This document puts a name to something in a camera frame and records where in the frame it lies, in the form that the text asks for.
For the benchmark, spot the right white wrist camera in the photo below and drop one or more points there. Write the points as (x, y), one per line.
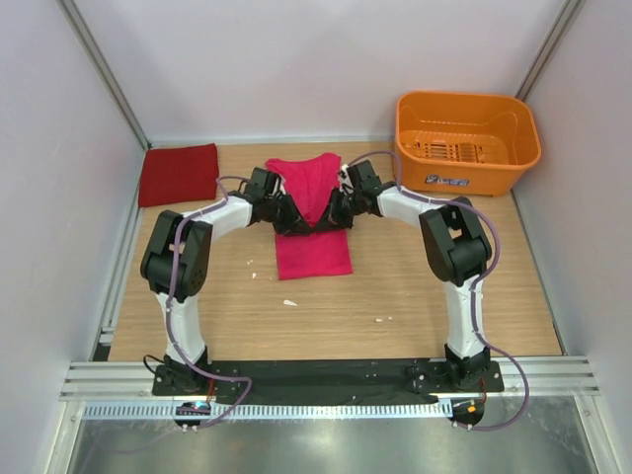
(343, 175)

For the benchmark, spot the aluminium frame rail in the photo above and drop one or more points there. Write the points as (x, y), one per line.
(107, 380)

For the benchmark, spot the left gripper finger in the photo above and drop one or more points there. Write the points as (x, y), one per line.
(298, 212)
(292, 229)

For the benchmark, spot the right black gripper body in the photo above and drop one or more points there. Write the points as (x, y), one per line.
(350, 206)

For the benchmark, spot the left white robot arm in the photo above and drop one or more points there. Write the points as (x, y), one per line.
(175, 265)

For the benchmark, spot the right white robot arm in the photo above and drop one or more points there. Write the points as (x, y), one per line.
(457, 250)

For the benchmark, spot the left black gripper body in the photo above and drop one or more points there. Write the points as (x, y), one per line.
(278, 210)

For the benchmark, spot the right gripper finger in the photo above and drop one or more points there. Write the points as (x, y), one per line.
(331, 211)
(330, 225)

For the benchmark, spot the orange plastic basket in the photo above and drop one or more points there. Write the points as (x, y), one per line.
(462, 143)

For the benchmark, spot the pink t shirt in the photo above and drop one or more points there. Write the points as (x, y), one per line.
(310, 183)

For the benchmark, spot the folded dark red t shirt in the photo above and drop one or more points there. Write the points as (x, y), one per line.
(174, 175)

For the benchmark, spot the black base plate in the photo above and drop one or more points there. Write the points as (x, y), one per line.
(328, 382)

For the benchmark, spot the white slotted cable duct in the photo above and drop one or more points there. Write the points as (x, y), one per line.
(196, 410)

